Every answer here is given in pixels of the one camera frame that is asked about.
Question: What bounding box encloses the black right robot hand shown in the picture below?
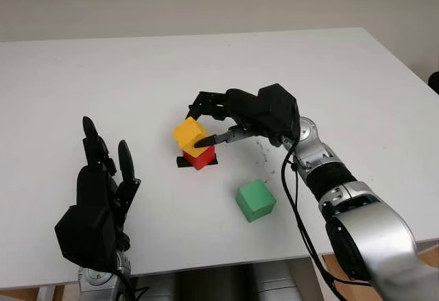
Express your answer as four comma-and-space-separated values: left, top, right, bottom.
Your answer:
187, 88, 278, 150

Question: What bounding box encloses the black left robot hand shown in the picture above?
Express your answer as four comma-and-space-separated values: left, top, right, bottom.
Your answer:
75, 115, 142, 247

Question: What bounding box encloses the yellow wooden cube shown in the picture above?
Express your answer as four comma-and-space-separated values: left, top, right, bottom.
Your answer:
172, 117, 210, 159

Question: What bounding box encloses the red wooden cube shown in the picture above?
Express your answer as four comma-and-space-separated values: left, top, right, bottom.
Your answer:
182, 145, 216, 171

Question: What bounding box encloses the green wooden cube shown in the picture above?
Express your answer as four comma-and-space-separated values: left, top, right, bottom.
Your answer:
235, 178, 277, 224

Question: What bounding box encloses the black tape strip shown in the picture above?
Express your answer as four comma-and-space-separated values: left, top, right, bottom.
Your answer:
176, 155, 219, 169

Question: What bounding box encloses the white table leg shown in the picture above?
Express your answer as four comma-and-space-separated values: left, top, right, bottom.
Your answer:
36, 285, 56, 301
301, 258, 330, 301

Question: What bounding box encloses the silver right robot thigh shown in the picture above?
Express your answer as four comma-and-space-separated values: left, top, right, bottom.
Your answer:
253, 263, 299, 301

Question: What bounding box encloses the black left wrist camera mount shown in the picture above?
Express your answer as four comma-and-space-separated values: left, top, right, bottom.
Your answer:
54, 204, 117, 271

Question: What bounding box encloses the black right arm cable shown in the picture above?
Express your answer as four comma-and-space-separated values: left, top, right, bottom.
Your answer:
281, 139, 371, 301

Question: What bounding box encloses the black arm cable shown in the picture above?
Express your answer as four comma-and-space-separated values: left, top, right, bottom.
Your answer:
281, 139, 371, 301
112, 269, 150, 301

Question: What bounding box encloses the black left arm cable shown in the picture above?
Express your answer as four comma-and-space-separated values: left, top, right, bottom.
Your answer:
112, 269, 150, 301

